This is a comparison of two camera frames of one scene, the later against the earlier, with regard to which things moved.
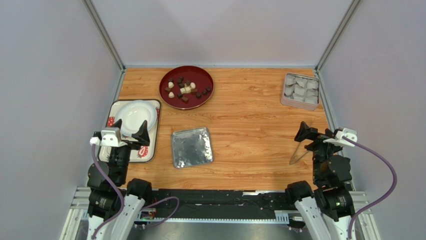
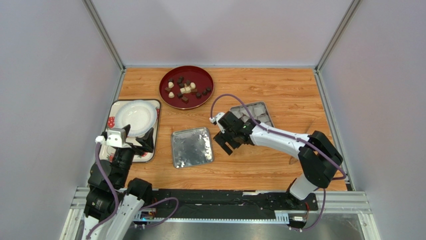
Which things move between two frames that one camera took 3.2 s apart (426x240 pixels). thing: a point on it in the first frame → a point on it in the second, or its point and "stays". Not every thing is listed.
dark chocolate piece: [184, 100] stays
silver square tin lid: [191, 147] stays
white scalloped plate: [133, 114] stays
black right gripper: [315, 143] → [230, 135]
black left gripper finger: [118, 124] → [127, 129]
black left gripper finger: [142, 135] → [147, 141]
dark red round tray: [186, 87] stays
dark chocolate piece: [180, 79] stays
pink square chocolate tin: [301, 91] → [259, 110]
